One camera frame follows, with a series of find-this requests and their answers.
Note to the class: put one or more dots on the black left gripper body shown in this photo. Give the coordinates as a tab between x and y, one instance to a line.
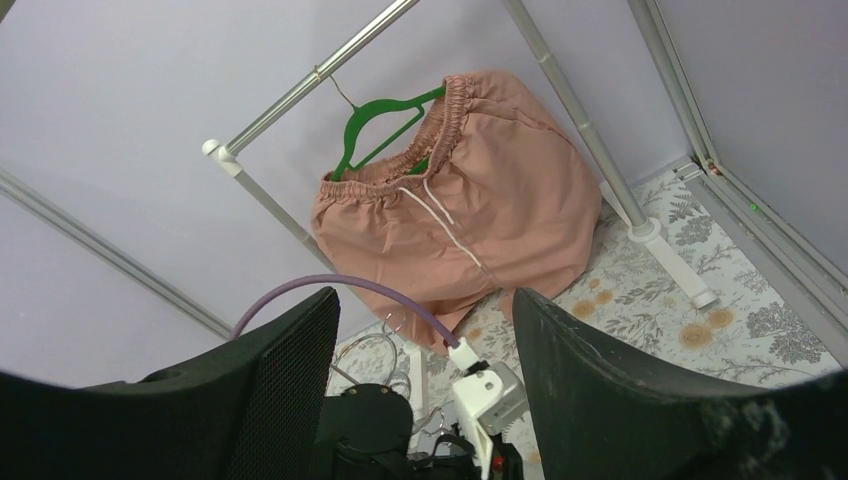
365	433

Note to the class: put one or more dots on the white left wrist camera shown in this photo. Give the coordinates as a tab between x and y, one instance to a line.
488	399

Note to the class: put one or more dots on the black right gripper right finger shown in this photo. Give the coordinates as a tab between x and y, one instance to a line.
603	409

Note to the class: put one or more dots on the chrome wine glass rack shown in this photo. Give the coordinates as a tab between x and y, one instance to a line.
381	355

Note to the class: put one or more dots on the white clothes stand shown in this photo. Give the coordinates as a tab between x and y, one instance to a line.
643	230

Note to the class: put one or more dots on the pink shorts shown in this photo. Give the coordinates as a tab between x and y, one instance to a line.
490	195

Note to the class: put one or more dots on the green clothes hanger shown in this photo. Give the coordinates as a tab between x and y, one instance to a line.
376	125

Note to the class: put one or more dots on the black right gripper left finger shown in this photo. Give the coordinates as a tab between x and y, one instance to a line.
247	409

